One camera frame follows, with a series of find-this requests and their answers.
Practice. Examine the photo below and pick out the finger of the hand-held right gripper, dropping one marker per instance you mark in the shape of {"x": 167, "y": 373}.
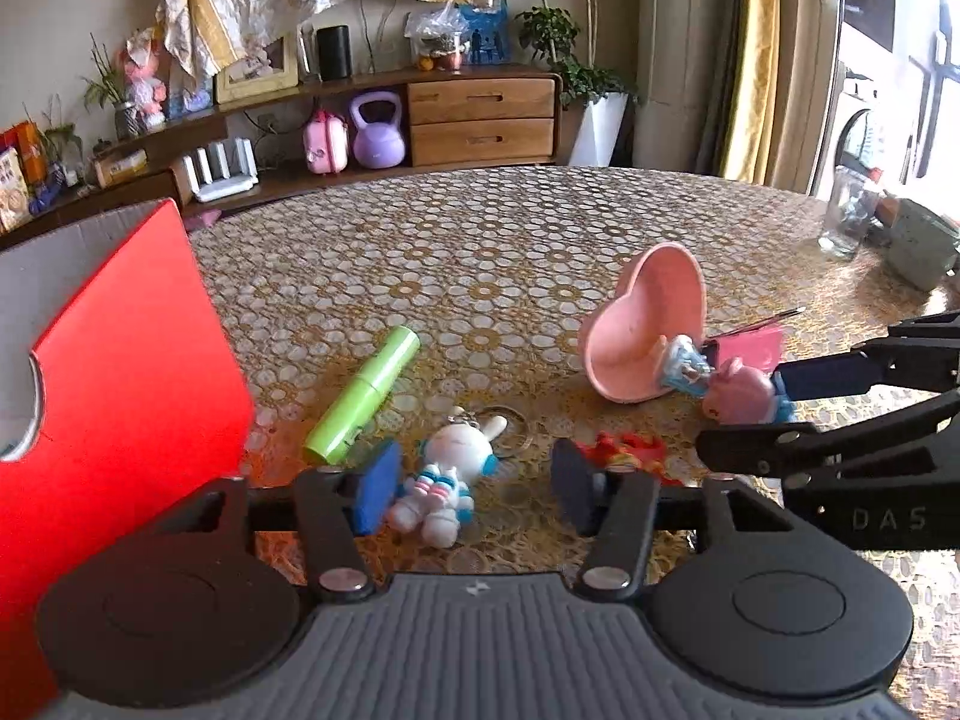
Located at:
{"x": 757, "y": 448}
{"x": 821, "y": 379}

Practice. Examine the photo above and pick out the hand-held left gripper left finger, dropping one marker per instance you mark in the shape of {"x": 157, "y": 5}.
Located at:
{"x": 379, "y": 487}

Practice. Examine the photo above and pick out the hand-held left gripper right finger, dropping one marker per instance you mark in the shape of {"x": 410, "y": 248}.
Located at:
{"x": 576, "y": 491}

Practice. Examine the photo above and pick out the pink pig toy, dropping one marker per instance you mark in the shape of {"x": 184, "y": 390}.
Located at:
{"x": 739, "y": 390}

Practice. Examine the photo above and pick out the red cardboard box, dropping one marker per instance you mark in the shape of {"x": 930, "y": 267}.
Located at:
{"x": 135, "y": 390}

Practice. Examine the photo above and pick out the red yellow charm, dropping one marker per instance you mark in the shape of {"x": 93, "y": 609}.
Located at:
{"x": 630, "y": 454}

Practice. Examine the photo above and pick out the pink card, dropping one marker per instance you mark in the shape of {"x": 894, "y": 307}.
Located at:
{"x": 754, "y": 349}

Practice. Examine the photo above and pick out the green tube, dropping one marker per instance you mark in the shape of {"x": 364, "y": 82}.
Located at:
{"x": 360, "y": 397}

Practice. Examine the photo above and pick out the small blue white figurine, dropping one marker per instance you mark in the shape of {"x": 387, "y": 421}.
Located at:
{"x": 686, "y": 364}

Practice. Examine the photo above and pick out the clear drinking glass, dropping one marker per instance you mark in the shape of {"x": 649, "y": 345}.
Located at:
{"x": 847, "y": 225}

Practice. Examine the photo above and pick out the green ceramic mug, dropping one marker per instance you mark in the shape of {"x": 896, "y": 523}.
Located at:
{"x": 922, "y": 247}

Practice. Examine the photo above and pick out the pink heart-shaped dish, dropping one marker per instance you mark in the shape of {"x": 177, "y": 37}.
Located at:
{"x": 645, "y": 315}

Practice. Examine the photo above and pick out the white washing machine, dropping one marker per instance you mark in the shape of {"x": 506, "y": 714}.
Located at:
{"x": 855, "y": 135}

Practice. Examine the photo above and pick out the pink cloth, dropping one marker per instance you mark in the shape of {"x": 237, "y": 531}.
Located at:
{"x": 202, "y": 220}

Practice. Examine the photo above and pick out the yellow grey curtain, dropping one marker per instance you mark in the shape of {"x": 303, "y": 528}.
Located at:
{"x": 757, "y": 52}

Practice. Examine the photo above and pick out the tall potted green plant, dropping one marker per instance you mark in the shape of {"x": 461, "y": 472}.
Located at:
{"x": 600, "y": 127}

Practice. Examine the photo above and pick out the white router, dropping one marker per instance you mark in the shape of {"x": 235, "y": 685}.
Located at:
{"x": 225, "y": 187}

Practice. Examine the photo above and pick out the purple kettlebell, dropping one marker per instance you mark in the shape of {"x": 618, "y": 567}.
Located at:
{"x": 379, "y": 142}

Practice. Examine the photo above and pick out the pink toy suitcase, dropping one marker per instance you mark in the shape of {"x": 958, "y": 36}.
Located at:
{"x": 326, "y": 146}

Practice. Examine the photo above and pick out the standing white air conditioner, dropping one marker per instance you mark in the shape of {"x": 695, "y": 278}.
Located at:
{"x": 675, "y": 52}

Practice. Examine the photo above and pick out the wooden sideboard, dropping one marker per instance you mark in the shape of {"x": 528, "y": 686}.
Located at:
{"x": 480, "y": 101}

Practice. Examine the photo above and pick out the cream flat box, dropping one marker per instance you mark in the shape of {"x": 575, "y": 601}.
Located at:
{"x": 120, "y": 167}

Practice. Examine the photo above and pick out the black speaker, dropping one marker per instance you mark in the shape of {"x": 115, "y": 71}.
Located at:
{"x": 334, "y": 52}

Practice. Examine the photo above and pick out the blue small toy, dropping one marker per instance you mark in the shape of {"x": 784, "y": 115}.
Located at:
{"x": 45, "y": 195}

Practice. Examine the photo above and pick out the plant in patterned vase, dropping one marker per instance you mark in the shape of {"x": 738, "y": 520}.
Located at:
{"x": 127, "y": 120}

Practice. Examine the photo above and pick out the clear plastic bag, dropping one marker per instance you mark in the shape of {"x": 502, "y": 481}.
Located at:
{"x": 439, "y": 26}

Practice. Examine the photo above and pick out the pink doll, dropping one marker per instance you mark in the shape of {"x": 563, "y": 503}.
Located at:
{"x": 142, "y": 82}

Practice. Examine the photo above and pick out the small potted plant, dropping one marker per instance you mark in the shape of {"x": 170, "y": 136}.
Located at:
{"x": 64, "y": 139}

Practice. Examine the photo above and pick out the white orange snack box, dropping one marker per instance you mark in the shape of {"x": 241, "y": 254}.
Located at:
{"x": 11, "y": 191}

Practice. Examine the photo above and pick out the cream photo frame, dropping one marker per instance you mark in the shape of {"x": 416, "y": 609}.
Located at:
{"x": 255, "y": 86}

